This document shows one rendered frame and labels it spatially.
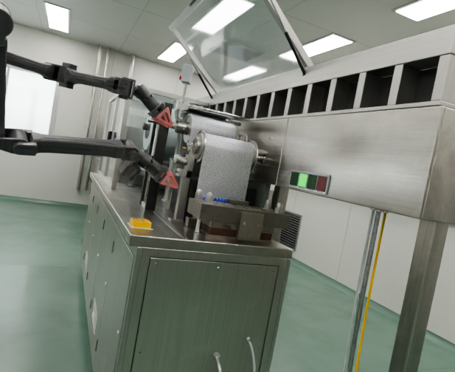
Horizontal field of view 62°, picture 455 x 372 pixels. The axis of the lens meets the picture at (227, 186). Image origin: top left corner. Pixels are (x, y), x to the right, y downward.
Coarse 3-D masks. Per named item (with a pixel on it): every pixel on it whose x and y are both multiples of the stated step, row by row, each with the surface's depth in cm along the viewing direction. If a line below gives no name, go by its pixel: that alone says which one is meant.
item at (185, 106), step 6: (186, 108) 187; (192, 108) 189; (198, 108) 191; (204, 108) 192; (210, 114) 200; (216, 114) 196; (222, 114) 196; (228, 114) 197; (240, 120) 208; (246, 120) 202
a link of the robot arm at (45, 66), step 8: (8, 56) 151; (16, 56) 154; (16, 64) 155; (24, 64) 158; (32, 64) 162; (40, 64) 165; (48, 64) 169; (56, 64) 172; (40, 72) 166; (48, 72) 170; (56, 72) 176; (64, 72) 171; (56, 80) 172
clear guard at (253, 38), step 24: (216, 0) 182; (240, 0) 167; (192, 24) 218; (216, 24) 198; (240, 24) 180; (264, 24) 166; (192, 48) 241; (216, 48) 216; (240, 48) 196; (264, 48) 179; (288, 48) 165; (216, 72) 240; (240, 72) 215; (264, 72) 195
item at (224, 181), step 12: (204, 168) 164; (216, 168) 166; (228, 168) 168; (240, 168) 170; (204, 180) 164; (216, 180) 166; (228, 180) 168; (240, 180) 171; (204, 192) 165; (216, 192) 167; (228, 192) 169; (240, 192) 171
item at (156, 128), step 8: (168, 104) 188; (168, 120) 188; (160, 128) 187; (168, 128) 189; (152, 136) 200; (160, 136) 188; (152, 144) 201; (160, 144) 188; (152, 152) 198; (160, 152) 189; (160, 160) 189; (144, 176) 203; (144, 184) 202; (152, 184) 189; (144, 192) 202; (152, 192) 190; (144, 200) 199; (152, 200) 190; (152, 208) 191
